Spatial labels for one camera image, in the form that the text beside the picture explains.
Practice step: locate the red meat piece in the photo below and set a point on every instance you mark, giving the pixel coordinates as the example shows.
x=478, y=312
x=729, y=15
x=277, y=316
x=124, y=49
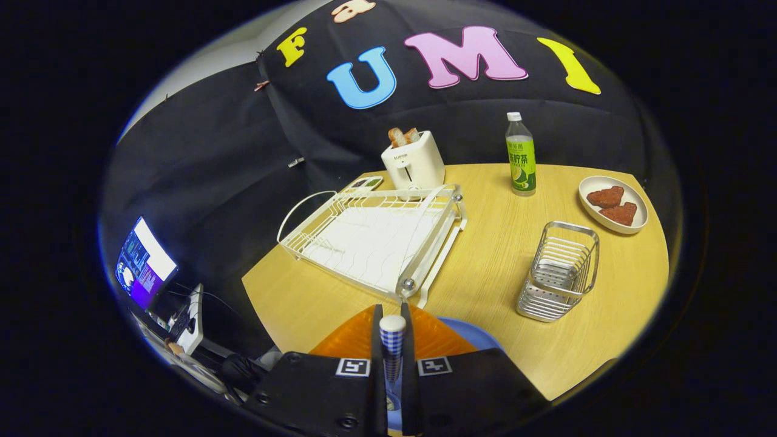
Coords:
x=619, y=213
x=606, y=197

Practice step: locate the white divided condiment tray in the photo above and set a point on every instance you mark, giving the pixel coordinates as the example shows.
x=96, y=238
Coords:
x=366, y=183

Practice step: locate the light blue plate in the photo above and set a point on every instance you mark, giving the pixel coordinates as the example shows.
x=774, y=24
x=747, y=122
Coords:
x=476, y=337

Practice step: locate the computer monitor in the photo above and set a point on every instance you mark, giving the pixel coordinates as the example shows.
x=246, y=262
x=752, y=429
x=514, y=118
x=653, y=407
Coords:
x=145, y=264

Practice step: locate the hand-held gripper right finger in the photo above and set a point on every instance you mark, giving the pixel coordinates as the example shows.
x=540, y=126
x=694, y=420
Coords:
x=467, y=388

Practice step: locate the cream oval dish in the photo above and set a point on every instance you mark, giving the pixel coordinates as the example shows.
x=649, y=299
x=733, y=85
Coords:
x=631, y=200

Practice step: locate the black backdrop cloth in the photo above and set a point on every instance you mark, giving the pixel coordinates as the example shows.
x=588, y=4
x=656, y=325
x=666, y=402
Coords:
x=212, y=164

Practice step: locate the white desktop device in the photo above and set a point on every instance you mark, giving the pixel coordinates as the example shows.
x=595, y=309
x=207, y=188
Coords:
x=193, y=321

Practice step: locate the green label drink bottle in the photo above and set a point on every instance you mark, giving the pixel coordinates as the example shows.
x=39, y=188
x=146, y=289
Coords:
x=521, y=164

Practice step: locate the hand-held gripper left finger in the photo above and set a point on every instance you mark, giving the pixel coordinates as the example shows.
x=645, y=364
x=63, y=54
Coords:
x=309, y=388

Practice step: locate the toasted bread slice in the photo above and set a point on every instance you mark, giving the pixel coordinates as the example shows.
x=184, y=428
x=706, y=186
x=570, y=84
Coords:
x=413, y=135
x=397, y=138

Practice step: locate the white toaster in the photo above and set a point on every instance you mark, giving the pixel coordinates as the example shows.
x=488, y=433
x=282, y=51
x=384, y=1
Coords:
x=416, y=167

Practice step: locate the small white tag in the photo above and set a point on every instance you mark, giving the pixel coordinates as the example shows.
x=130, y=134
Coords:
x=295, y=162

